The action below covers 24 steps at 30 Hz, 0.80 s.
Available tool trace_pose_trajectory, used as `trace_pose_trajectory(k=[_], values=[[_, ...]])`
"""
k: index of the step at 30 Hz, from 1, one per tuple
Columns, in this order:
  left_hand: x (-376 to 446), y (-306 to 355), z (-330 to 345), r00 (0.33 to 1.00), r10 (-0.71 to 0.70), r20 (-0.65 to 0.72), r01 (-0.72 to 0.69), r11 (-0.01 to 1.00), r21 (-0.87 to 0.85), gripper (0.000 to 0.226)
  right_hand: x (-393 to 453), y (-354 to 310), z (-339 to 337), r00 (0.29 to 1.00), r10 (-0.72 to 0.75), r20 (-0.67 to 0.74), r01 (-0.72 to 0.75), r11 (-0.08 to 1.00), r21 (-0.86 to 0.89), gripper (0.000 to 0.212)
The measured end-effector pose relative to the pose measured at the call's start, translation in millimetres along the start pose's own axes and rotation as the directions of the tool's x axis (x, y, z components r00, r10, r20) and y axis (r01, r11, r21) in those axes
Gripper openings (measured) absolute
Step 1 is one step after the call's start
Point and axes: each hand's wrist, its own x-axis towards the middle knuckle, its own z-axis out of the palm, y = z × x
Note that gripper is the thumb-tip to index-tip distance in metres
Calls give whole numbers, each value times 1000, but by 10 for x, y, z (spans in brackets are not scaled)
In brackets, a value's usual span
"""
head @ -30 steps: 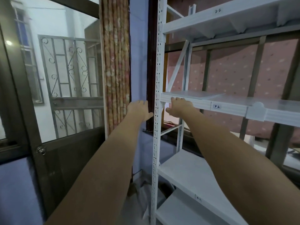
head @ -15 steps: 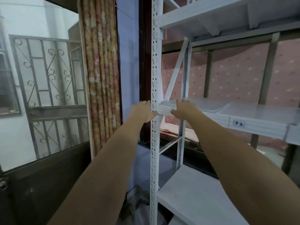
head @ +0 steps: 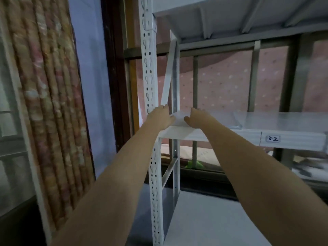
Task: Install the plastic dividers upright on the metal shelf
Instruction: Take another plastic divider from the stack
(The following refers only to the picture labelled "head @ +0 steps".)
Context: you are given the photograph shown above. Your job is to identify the person's left hand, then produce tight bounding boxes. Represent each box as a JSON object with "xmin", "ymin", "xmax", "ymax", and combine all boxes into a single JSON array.
[{"xmin": 148, "ymin": 104, "xmax": 176, "ymax": 131}]

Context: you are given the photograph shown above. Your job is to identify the person's right hand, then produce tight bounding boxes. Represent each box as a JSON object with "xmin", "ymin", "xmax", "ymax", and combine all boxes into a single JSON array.
[{"xmin": 184, "ymin": 107, "xmax": 213, "ymax": 131}]

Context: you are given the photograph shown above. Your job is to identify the white divider panel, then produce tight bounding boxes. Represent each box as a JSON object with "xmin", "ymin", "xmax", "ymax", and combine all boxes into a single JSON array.
[{"xmin": 158, "ymin": 111, "xmax": 243, "ymax": 142}]

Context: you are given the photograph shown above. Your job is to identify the white metal shelving rack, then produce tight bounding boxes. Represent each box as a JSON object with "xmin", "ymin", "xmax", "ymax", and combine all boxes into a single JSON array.
[{"xmin": 138, "ymin": 0, "xmax": 328, "ymax": 246}]

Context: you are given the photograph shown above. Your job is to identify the person's right forearm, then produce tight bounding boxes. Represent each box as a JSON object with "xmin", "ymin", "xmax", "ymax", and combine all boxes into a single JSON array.
[{"xmin": 202, "ymin": 118, "xmax": 328, "ymax": 246}]

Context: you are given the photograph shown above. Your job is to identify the person's left forearm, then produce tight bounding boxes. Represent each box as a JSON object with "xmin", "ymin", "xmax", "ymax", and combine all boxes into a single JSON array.
[{"xmin": 50, "ymin": 123, "xmax": 164, "ymax": 246}]

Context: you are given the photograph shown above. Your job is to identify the small green object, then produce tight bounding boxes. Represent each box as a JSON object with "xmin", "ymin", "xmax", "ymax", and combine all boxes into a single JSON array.
[{"xmin": 186, "ymin": 159, "xmax": 205, "ymax": 170}]

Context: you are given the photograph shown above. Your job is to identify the pink dotted curtain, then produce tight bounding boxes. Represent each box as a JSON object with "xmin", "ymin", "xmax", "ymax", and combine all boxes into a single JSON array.
[{"xmin": 136, "ymin": 23, "xmax": 328, "ymax": 113}]

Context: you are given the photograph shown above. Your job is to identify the brown patterned curtain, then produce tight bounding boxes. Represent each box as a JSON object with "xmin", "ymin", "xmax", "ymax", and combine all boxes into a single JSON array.
[{"xmin": 0, "ymin": 0, "xmax": 95, "ymax": 231}]

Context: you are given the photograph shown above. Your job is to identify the metal window frame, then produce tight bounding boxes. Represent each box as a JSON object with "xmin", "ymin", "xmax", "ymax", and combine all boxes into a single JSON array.
[{"xmin": 124, "ymin": 30, "xmax": 328, "ymax": 200}]

